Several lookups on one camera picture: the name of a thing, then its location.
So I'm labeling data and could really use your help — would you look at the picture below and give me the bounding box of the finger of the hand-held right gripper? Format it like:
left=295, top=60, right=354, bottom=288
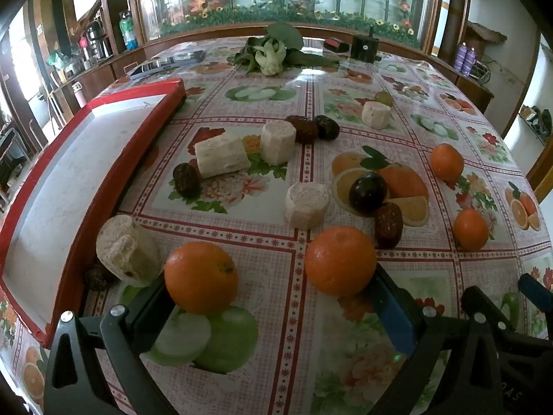
left=461, top=285, right=525, bottom=347
left=517, top=272, right=553, bottom=312

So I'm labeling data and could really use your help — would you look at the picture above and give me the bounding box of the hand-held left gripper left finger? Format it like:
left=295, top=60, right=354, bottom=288
left=43, top=268, right=182, bottom=415

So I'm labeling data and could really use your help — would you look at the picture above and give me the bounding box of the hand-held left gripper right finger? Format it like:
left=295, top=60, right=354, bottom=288
left=367, top=261, right=497, bottom=415

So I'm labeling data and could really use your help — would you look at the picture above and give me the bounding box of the orange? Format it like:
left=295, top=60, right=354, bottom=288
left=453, top=208, right=490, bottom=251
left=304, top=225, right=378, bottom=298
left=430, top=142, right=465, bottom=182
left=164, top=241, right=239, bottom=315

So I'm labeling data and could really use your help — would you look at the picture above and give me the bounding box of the peeled sugarcane piece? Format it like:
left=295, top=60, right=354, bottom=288
left=284, top=182, right=332, bottom=231
left=96, top=214, right=164, bottom=288
left=260, top=121, right=298, bottom=166
left=361, top=101, right=392, bottom=130
left=194, top=133, right=252, bottom=179

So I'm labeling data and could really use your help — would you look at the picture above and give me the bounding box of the dark round plum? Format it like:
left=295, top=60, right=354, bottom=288
left=348, top=172, right=388, bottom=218

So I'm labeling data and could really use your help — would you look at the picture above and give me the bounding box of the red rimmed white tray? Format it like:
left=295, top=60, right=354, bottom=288
left=0, top=78, right=187, bottom=349

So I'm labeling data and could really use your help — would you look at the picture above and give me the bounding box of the floral printed tablecloth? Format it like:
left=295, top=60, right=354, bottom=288
left=0, top=37, right=553, bottom=415

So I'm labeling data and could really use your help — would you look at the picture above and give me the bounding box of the small black box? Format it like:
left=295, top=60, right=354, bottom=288
left=350, top=26, right=382, bottom=62

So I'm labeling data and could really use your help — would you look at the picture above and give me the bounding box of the green plastic bag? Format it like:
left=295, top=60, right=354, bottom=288
left=47, top=49, right=72, bottom=70

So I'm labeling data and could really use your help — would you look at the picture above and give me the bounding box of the black thermos jug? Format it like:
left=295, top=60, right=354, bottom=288
left=86, top=26, right=114, bottom=59

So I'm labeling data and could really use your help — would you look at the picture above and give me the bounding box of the green plastic bottle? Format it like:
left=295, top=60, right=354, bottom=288
left=119, top=11, right=139, bottom=53

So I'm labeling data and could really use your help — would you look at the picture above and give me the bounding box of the leafy green vegetable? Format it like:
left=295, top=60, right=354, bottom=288
left=228, top=22, right=342, bottom=76

